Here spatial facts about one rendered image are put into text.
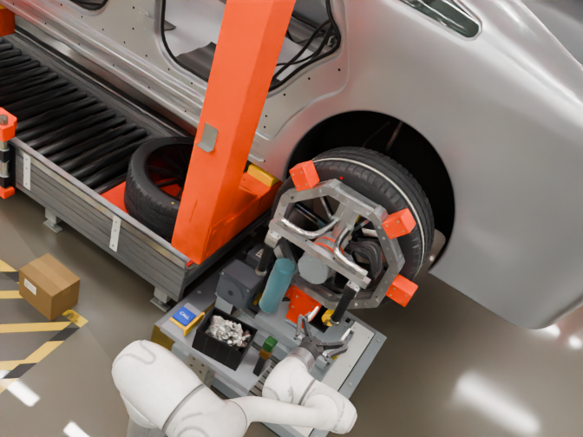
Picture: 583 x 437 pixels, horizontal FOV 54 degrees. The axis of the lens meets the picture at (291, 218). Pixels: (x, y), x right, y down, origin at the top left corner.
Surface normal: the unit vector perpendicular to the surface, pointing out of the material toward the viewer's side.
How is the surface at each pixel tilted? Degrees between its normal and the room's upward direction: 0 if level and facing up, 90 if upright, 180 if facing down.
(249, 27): 90
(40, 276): 0
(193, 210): 90
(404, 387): 0
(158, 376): 17
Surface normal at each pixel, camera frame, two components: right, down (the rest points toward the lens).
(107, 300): 0.29, -0.73
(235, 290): -0.49, 0.44
